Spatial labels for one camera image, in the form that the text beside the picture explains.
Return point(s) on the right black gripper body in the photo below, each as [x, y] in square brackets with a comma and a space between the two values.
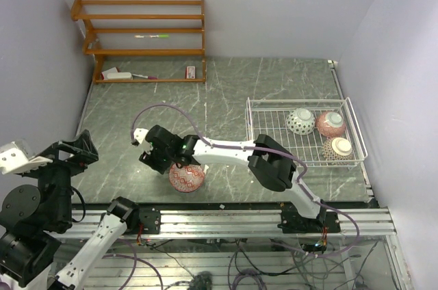
[157, 160]

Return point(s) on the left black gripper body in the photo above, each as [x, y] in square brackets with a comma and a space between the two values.
[55, 178]

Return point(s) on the black white leaf bowl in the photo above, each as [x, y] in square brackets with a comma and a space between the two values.
[300, 121]

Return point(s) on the pink floral patterned bowl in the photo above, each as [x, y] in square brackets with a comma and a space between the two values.
[330, 124]

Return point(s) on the brown lattice patterned bowl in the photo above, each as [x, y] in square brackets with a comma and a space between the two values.
[337, 151]

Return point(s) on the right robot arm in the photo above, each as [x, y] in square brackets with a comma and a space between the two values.
[271, 164]

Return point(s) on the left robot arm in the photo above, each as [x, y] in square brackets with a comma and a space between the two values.
[32, 214]

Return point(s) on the wooden shelf rack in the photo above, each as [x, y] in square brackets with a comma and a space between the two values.
[110, 27]

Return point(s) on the red geometric patterned bowl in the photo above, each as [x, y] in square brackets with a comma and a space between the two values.
[186, 179]

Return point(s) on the red white small card box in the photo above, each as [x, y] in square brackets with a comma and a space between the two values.
[190, 72]

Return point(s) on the white box on shelf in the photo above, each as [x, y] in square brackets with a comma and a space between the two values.
[117, 76]

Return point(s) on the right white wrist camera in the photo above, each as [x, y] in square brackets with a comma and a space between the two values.
[139, 135]

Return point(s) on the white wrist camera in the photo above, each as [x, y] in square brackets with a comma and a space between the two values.
[139, 135]
[17, 158]

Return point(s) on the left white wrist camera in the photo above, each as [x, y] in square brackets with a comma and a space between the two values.
[17, 158]

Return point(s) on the white wire dish rack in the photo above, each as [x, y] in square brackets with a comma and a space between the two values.
[269, 117]

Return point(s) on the aluminium mounting rail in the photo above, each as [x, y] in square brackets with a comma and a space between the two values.
[272, 223]

